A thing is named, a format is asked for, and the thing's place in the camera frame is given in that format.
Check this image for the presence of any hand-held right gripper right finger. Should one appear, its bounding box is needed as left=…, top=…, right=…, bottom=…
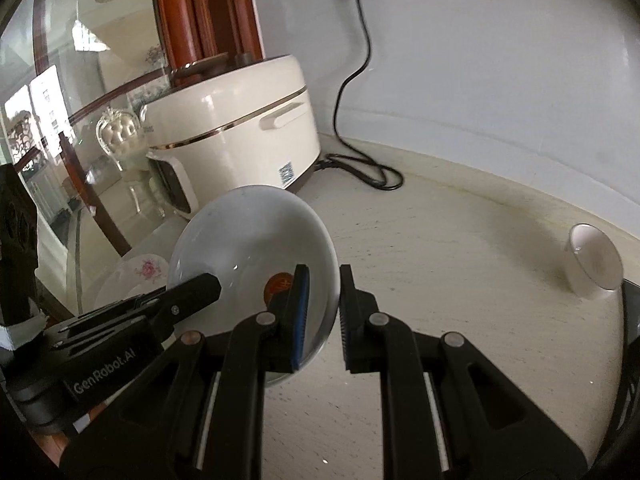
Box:
left=339, top=263, right=590, bottom=480

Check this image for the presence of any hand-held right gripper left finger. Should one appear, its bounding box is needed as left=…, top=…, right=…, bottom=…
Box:
left=60, top=264, right=312, bottom=480

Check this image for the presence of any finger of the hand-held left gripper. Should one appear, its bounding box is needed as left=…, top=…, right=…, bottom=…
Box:
left=127, top=272, right=222, bottom=348

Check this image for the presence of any white bowl with red mark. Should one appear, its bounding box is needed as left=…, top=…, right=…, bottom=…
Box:
left=166, top=185, right=342, bottom=387

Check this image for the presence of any large white floral plate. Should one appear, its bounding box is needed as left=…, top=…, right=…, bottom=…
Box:
left=93, top=267, right=168, bottom=312

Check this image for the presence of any white rice cooker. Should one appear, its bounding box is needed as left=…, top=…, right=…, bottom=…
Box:
left=140, top=54, right=322, bottom=222

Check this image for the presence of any white tufted chair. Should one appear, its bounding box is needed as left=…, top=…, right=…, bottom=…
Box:
left=96, top=107, right=144, bottom=162

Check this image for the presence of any glass partition with wooden frame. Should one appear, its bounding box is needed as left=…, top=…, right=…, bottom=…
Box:
left=0, top=0, right=201, bottom=321

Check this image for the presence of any black power cable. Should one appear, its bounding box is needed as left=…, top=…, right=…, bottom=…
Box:
left=314, top=0, right=404, bottom=192

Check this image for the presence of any red wooden post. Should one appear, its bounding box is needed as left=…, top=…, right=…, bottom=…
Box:
left=150, top=0, right=266, bottom=75

